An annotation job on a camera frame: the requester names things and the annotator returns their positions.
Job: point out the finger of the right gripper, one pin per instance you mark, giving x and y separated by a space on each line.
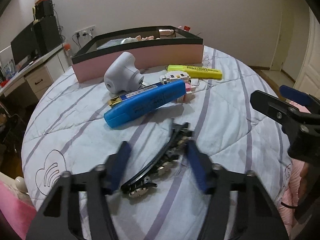
274 108
294 95

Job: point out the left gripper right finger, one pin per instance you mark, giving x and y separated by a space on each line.
256 215

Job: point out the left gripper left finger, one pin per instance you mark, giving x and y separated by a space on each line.
59 214

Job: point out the black hair claw clip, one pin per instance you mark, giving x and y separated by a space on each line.
163 161

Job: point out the yellow highlighter pen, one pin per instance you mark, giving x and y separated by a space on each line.
197 72

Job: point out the pink white block figure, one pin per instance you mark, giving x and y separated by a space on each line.
178 86

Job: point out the blue highlighter pen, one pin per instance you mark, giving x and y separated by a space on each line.
136 107

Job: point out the blue gold rectangular box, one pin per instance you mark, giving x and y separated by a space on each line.
118 99

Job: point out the white door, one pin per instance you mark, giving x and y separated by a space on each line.
308 80

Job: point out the pink blanket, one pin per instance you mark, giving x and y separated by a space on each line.
17 213

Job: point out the striped white bed quilt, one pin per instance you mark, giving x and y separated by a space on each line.
67 131

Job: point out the pink black storage box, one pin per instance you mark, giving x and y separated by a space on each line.
151 46

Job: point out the white desk with drawers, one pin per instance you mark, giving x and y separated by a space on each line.
29 85

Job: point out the orange cap bottle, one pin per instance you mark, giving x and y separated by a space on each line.
68 50

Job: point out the black computer monitor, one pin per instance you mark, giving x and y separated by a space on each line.
25 44

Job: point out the black computer tower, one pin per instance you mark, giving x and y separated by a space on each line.
46 29

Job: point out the white bed post knob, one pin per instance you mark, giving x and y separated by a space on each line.
20 184

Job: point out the wall power outlet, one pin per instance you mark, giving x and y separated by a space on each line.
88 31

